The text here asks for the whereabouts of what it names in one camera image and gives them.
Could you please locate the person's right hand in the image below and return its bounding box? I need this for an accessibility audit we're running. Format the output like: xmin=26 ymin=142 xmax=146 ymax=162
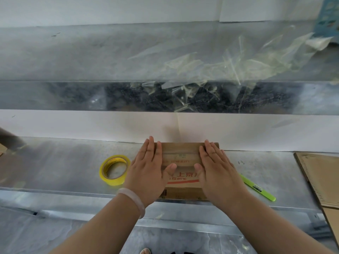
xmin=194 ymin=139 xmax=249 ymax=212

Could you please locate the green utility knife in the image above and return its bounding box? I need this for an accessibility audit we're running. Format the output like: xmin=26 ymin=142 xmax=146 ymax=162
xmin=239 ymin=174 xmax=276 ymax=202

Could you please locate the yellow tape roll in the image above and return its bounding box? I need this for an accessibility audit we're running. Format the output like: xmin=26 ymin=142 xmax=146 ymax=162
xmin=99 ymin=155 xmax=131 ymax=186

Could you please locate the pile of clear tape scraps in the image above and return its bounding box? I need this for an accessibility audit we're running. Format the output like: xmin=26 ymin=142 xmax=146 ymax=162
xmin=127 ymin=25 xmax=334 ymax=113

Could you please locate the person's left forearm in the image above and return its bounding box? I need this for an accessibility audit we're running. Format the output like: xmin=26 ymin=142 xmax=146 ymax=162
xmin=50 ymin=194 xmax=141 ymax=254

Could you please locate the white bangle bracelet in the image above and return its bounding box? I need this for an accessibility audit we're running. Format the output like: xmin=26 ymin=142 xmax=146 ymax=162
xmin=116 ymin=187 xmax=146 ymax=219

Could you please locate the person's left hand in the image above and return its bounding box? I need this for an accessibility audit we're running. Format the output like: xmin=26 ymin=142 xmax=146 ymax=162
xmin=123 ymin=136 xmax=177 ymax=208

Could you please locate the blue plastic basket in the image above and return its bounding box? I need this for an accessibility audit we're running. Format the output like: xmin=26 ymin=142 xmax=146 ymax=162
xmin=314 ymin=0 xmax=339 ymax=43

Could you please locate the person's right forearm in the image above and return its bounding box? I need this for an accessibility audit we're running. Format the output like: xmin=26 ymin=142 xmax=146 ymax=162
xmin=225 ymin=193 xmax=334 ymax=254

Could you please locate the red-lettered cardboard box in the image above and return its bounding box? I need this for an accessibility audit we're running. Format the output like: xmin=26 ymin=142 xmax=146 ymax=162
xmin=157 ymin=142 xmax=220 ymax=201

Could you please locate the plain perforated cardboard box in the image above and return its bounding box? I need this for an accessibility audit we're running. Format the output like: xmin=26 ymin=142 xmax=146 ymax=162
xmin=294 ymin=152 xmax=339 ymax=248

